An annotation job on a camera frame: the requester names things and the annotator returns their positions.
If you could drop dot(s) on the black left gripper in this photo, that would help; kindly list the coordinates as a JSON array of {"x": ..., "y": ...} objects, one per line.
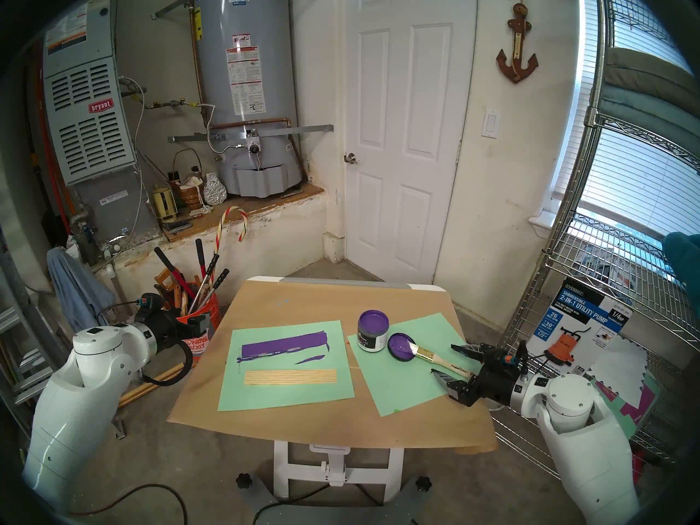
[{"x": 169, "y": 330}]

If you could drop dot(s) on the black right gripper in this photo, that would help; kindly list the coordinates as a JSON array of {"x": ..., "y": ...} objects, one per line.
[{"x": 492, "y": 379}]

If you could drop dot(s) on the wooden paint brush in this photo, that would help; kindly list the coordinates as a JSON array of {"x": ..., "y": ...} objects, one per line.
[{"x": 437, "y": 359}]

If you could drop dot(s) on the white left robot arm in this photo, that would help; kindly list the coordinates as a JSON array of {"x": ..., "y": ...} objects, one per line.
[{"x": 71, "y": 409}]

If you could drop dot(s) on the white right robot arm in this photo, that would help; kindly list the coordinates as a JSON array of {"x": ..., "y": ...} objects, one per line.
[{"x": 585, "y": 453}]

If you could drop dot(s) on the purple paint jar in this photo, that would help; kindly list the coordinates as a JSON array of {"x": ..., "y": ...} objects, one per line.
[{"x": 373, "y": 332}]

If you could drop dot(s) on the orange plastic bucket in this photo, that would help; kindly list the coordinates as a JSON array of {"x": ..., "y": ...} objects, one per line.
[{"x": 214, "y": 310}]

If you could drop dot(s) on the silver tool black grip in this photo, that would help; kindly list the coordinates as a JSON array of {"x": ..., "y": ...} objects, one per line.
[
  {"x": 219, "y": 280},
  {"x": 210, "y": 267}
]

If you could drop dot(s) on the purple black jar lid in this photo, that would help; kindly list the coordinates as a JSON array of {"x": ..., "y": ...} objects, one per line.
[{"x": 399, "y": 350}]

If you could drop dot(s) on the red tool black grip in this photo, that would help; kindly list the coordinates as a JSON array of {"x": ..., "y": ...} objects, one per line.
[{"x": 200, "y": 256}]

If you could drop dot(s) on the rough wood plank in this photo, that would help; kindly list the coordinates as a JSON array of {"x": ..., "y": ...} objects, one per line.
[{"x": 150, "y": 384}]

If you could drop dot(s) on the striped candy cane decoration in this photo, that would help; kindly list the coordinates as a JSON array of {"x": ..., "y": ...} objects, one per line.
[{"x": 219, "y": 228}]

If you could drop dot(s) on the light wood slat panel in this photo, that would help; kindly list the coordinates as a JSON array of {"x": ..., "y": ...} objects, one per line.
[{"x": 290, "y": 377}]

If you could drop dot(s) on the green paper sheet purple stripe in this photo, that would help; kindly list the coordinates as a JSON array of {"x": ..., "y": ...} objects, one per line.
[{"x": 284, "y": 398}]

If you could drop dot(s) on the blue hanging cloth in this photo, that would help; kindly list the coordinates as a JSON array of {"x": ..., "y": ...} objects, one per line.
[{"x": 79, "y": 294}]

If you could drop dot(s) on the yellow boxy device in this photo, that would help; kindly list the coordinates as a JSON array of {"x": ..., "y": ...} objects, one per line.
[{"x": 164, "y": 204}]

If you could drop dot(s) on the brown wicker basket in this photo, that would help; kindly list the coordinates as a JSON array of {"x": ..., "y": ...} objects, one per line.
[{"x": 190, "y": 196}]

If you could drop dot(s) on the utility pump cardboard box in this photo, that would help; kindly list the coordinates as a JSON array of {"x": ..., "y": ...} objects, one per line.
[{"x": 585, "y": 316}]

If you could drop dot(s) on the aluminium foil wrapped lump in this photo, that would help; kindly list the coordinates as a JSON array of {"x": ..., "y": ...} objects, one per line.
[{"x": 214, "y": 190}]

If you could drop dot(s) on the white scalloped paper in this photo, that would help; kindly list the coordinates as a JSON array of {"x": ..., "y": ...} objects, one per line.
[{"x": 618, "y": 371}]

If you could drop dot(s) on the white grey work table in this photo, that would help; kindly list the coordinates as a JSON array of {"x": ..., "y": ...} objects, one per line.
[{"x": 333, "y": 466}]

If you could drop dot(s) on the grey metal ladder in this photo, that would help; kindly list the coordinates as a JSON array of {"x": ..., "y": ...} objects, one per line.
[{"x": 22, "y": 332}]

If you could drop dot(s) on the pink green paper stack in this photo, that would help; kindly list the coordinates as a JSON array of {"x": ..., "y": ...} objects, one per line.
[{"x": 640, "y": 409}]

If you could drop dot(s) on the grey water heater tank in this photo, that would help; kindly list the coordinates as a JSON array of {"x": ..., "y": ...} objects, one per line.
[{"x": 257, "y": 146}]

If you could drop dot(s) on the grey water heater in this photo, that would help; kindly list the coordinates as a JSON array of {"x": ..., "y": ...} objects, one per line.
[{"x": 257, "y": 123}]

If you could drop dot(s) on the grey Bryant furnace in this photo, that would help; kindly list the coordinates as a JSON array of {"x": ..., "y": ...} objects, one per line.
[{"x": 93, "y": 130}]

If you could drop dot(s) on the yellow gas line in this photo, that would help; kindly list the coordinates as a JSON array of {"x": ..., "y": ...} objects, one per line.
[{"x": 169, "y": 104}]

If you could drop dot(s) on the white panel door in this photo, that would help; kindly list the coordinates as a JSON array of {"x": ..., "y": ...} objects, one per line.
[{"x": 410, "y": 146}]

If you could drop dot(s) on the teal fabric object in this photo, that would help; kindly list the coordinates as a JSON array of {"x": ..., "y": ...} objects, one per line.
[{"x": 683, "y": 261}]

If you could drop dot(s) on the white window blinds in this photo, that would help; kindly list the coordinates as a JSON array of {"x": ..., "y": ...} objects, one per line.
[{"x": 645, "y": 185}]

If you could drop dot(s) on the grey green folded cushion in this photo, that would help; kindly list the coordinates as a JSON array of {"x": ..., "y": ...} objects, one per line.
[
  {"x": 651, "y": 73},
  {"x": 640, "y": 111}
]

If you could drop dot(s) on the white light switch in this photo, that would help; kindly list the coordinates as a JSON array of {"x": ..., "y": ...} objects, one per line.
[{"x": 490, "y": 124}]

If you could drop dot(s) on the rusty anchor wall decoration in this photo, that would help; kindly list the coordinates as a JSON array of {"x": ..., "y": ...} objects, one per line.
[{"x": 517, "y": 59}]

